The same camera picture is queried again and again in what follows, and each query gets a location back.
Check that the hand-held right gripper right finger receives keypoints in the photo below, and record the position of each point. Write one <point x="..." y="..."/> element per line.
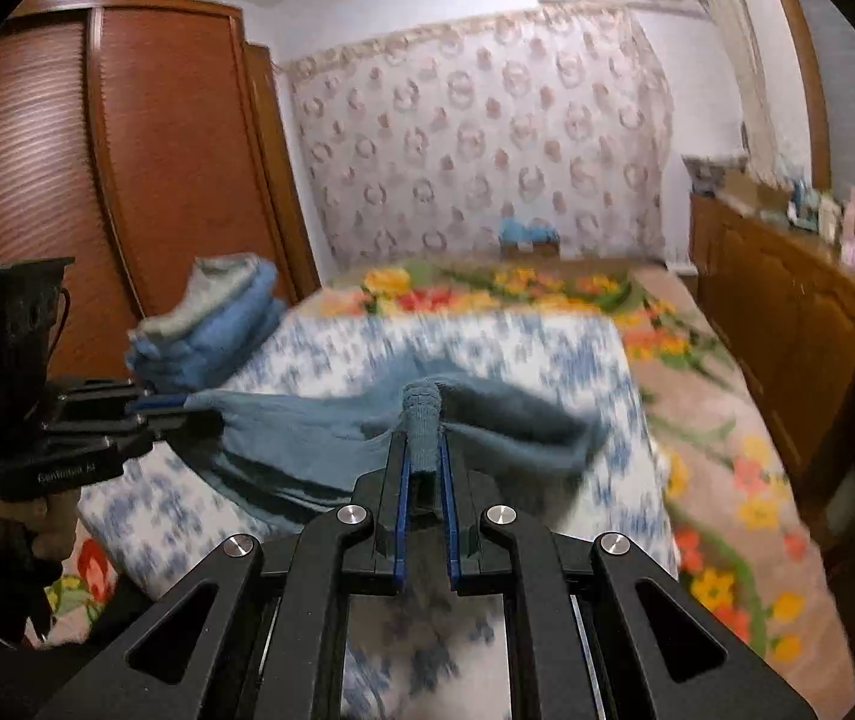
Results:
<point x="448" y="510"/>

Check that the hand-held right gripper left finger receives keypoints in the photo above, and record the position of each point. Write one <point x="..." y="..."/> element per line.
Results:
<point x="399" y="510"/>

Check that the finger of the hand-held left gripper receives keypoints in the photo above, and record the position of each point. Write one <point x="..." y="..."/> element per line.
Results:
<point x="172" y="427"/>
<point x="161" y="403"/>

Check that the teal pants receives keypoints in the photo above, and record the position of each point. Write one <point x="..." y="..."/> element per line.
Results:
<point x="307" y="435"/>

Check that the blue folded jeans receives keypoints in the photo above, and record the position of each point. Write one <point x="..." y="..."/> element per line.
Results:
<point x="172" y="367"/>
<point x="247" y="315"/>

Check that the blue floral white sheet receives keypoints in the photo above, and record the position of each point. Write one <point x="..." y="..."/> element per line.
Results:
<point x="547" y="360"/>

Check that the wooden louvered wardrobe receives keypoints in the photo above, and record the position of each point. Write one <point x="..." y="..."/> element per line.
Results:
<point x="172" y="165"/>

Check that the bright flower-print blanket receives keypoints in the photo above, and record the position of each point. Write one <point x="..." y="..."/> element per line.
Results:
<point x="697" y="427"/>

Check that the cardboard box with blue cloth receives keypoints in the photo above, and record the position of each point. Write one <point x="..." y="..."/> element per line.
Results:
<point x="528" y="240"/>

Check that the wooden sideboard cabinet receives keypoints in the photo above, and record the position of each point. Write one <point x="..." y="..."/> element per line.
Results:
<point x="772" y="330"/>

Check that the circle-print sheer curtain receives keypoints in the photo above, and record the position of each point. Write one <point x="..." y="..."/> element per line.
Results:
<point x="472" y="135"/>

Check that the grey trash bin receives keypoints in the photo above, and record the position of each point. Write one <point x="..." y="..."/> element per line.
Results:
<point x="847" y="499"/>

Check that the stack of printed boxes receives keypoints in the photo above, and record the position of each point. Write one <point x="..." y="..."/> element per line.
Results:
<point x="708" y="172"/>

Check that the open cardboard box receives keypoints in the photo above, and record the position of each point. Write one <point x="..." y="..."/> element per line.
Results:
<point x="753" y="191"/>

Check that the row of toiletry bottles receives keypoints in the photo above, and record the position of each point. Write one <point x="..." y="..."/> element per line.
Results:
<point x="832" y="210"/>

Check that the beige side curtain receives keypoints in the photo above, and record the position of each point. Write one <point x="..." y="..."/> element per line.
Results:
<point x="727" y="45"/>

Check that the wooden window frame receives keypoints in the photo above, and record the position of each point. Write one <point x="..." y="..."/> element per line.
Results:
<point x="802" y="75"/>

